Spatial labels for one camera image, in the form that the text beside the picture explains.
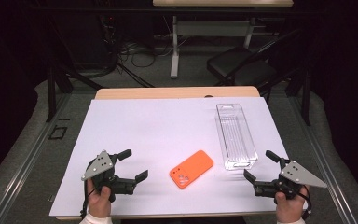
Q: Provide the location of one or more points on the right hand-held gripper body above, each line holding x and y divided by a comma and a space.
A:
295, 174

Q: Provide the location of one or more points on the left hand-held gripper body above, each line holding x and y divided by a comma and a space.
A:
99, 165

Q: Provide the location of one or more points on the clear plastic box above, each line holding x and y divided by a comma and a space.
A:
234, 137

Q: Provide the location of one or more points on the orange phone case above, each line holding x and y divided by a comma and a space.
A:
192, 168

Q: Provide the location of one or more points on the person's right hand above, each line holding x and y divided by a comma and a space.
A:
289, 208

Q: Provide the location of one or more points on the person's left hand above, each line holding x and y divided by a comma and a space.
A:
99, 202

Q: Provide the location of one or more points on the white table mat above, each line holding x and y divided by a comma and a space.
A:
155, 124

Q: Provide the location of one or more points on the black metal stand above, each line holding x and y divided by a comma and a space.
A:
306, 99
51, 93

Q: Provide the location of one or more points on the black chair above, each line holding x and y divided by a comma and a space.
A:
230, 62

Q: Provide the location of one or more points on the light desk with white legs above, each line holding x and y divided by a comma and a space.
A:
174, 46

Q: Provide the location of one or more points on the dark equipment cabinet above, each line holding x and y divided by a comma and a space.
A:
84, 40

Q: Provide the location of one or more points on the metal floor rail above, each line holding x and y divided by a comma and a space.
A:
332, 174
21, 166

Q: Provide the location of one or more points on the black floor socket frame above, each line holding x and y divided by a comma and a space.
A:
57, 132

